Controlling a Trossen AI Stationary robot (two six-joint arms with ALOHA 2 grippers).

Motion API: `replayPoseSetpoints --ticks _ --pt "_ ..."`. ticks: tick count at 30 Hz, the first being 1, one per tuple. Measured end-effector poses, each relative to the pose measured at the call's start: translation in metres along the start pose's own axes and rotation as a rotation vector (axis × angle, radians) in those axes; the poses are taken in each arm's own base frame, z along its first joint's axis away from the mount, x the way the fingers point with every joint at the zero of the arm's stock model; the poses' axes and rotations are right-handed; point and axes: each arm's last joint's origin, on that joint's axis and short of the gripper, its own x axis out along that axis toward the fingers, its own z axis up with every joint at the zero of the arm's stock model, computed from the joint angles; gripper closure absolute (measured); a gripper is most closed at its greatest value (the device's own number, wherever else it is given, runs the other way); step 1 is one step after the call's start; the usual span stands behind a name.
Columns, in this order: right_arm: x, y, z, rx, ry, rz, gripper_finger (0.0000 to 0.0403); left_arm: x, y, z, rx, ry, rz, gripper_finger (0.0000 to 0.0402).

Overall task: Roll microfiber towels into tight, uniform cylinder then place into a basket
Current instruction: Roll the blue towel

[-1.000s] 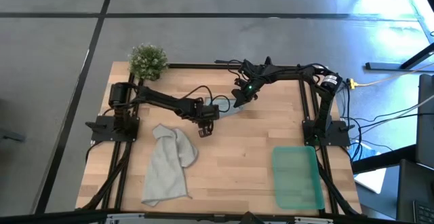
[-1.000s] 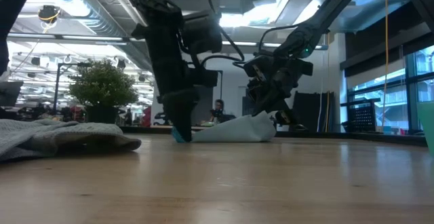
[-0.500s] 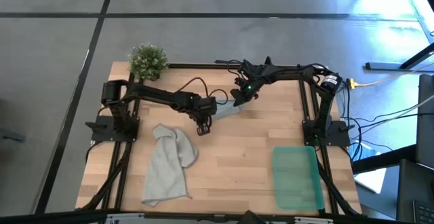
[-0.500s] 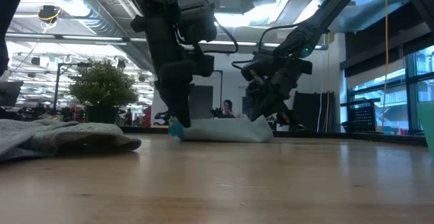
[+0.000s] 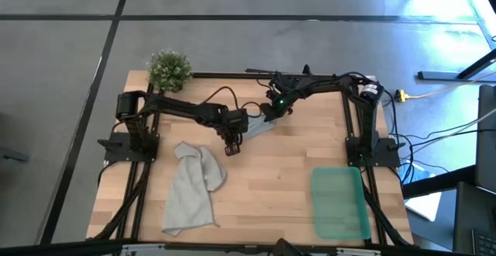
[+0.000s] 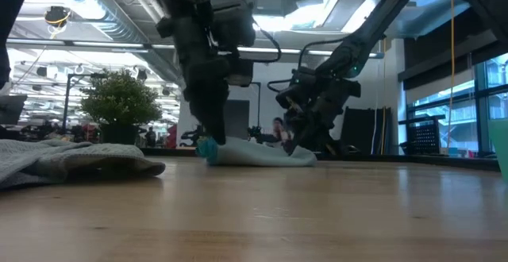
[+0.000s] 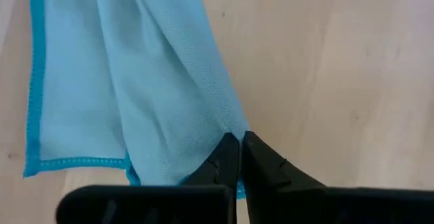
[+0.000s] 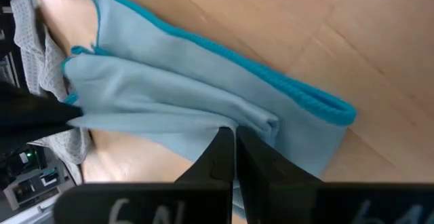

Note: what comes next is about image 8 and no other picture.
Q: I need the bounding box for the light blue microfiber towel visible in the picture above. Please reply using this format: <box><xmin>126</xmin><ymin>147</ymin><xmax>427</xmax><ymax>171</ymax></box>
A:
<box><xmin>60</xmin><ymin>0</ymin><xmax>358</xmax><ymax>219</ymax></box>

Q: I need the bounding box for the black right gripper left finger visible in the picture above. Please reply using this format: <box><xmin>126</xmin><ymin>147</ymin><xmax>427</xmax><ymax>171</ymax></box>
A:
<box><xmin>53</xmin><ymin>126</ymin><xmax>237</xmax><ymax>224</ymax></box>

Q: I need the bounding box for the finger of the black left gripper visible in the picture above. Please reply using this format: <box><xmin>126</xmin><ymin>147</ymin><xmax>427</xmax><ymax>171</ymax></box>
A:
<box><xmin>0</xmin><ymin>80</ymin><xmax>85</xmax><ymax>151</ymax></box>

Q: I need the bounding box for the grey waffle microfiber towel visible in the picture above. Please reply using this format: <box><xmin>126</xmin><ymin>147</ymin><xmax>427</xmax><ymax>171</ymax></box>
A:
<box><xmin>9</xmin><ymin>0</ymin><xmax>94</xmax><ymax>185</ymax></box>

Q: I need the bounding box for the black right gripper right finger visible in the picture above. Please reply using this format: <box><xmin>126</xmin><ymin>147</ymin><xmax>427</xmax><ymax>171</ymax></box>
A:
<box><xmin>236</xmin><ymin>124</ymin><xmax>434</xmax><ymax>224</ymax></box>

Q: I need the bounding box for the silver frame bracket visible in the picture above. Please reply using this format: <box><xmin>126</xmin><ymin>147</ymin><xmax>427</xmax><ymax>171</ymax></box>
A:
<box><xmin>2</xmin><ymin>162</ymin><xmax>78</xmax><ymax>215</ymax></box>

